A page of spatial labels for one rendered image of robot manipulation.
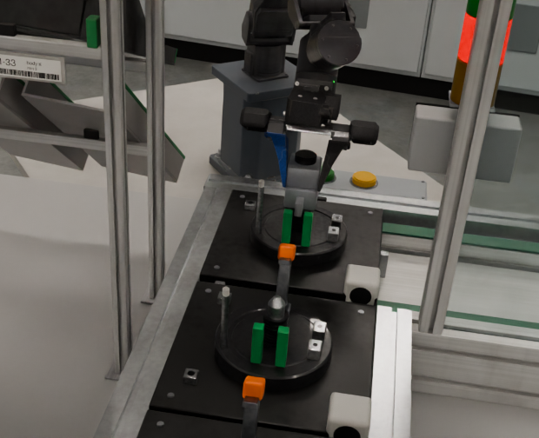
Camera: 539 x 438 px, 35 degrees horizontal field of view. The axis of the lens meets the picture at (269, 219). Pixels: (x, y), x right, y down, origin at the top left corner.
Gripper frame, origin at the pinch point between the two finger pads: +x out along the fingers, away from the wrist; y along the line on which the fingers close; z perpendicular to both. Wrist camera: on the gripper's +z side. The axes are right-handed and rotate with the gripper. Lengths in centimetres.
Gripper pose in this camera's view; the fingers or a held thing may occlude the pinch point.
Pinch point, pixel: (304, 164)
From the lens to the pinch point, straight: 117.0
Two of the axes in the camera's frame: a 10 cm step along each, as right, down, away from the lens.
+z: -0.9, 0.0, -10.0
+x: -1.3, 9.9, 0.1
